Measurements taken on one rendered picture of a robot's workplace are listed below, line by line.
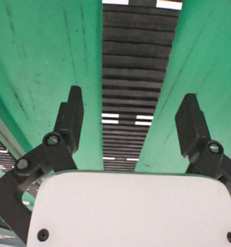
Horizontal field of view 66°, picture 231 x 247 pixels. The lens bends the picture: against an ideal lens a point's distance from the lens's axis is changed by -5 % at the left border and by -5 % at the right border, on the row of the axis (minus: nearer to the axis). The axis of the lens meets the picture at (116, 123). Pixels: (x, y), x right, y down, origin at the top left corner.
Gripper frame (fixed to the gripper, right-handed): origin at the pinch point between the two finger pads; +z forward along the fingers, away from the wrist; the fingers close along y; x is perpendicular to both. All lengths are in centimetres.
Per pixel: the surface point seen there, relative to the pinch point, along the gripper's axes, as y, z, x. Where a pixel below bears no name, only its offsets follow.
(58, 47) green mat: -6.7, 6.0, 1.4
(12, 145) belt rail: -17.8, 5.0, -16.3
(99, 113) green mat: -3.1, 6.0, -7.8
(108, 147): -1.7, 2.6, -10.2
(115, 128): -1.1, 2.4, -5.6
